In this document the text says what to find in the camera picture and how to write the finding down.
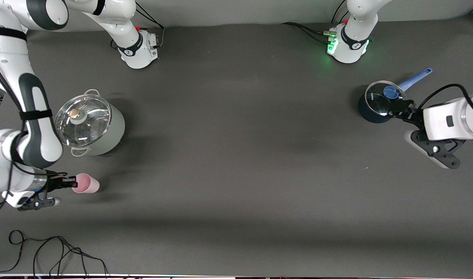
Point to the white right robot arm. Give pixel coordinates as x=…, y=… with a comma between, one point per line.
x=35, y=128

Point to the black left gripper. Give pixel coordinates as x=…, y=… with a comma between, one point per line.
x=412, y=115

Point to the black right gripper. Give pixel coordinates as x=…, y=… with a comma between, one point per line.
x=53, y=183

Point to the glass lid with blue knob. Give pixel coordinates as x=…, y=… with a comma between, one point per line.
x=378, y=101

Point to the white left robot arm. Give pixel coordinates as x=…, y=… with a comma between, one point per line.
x=438, y=124

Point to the glass lid with grey knob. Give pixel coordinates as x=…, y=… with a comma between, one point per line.
x=89, y=124

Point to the pink plastic cup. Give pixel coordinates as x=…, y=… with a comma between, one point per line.
x=87, y=185

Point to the dark blue saucepan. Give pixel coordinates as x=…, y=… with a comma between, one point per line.
x=370, y=116

